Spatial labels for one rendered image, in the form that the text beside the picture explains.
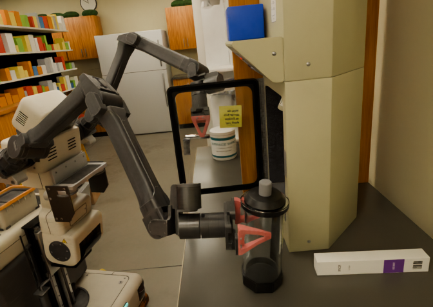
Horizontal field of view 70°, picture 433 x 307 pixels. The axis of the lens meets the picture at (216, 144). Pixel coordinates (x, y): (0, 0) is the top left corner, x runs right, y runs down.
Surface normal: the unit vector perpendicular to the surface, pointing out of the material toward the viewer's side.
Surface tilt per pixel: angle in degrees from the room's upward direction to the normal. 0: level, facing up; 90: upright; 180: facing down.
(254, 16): 90
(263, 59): 90
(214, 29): 97
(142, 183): 66
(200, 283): 0
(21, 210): 92
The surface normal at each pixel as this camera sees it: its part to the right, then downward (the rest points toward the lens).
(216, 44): -0.40, 0.27
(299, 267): -0.10, -0.95
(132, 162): -0.44, -0.08
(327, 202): 0.02, 0.31
